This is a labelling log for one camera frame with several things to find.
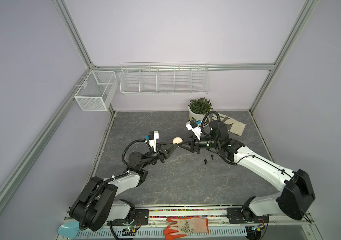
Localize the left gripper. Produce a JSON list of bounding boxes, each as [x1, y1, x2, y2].
[[140, 142, 177, 170]]

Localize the pink earbud charging case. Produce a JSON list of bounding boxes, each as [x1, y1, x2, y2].
[[172, 137, 183, 144]]

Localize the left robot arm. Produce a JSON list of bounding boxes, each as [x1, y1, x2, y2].
[[69, 139, 178, 231]]

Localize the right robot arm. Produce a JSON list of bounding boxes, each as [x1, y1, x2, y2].
[[178, 111, 315, 223]]

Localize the potted green plant white pot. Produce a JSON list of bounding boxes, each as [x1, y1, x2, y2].
[[188, 97, 213, 121]]

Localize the beige gardening glove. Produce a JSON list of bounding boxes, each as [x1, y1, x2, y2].
[[219, 113, 246, 136]]

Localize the red white work glove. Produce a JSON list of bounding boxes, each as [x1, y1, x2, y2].
[[164, 217, 209, 240]]

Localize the white mesh box basket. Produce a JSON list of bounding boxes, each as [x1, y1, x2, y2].
[[75, 71, 118, 112]]

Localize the teal plastic scoop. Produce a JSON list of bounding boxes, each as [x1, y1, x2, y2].
[[58, 221, 80, 239]]

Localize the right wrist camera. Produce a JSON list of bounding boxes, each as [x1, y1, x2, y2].
[[186, 119, 202, 141]]

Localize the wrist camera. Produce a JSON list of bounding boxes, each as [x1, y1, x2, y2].
[[186, 119, 202, 141], [145, 131, 159, 152]]

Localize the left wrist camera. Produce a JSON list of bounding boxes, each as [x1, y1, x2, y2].
[[145, 131, 159, 152]]

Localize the white wire shelf basket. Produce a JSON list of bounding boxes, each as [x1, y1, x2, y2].
[[119, 62, 210, 95]]

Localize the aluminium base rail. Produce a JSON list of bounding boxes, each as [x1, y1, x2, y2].
[[65, 204, 316, 226]]

